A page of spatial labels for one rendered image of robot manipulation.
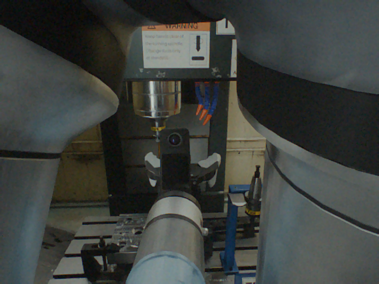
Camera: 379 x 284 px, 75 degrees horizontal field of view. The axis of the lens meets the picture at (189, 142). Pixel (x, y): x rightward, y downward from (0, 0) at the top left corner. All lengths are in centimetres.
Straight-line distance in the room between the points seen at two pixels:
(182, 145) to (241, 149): 145
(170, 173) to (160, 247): 14
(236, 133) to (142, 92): 112
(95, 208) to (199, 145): 101
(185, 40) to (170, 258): 49
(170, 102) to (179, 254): 58
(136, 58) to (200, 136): 77
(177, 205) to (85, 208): 174
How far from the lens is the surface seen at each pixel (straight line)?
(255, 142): 184
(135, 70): 63
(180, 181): 37
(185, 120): 129
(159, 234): 28
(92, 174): 194
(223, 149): 141
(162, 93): 76
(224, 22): 63
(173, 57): 62
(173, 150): 37
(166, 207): 32
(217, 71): 63
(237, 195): 83
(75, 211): 204
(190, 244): 27
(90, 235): 124
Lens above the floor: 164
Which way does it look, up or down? 19 degrees down
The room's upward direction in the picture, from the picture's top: straight up
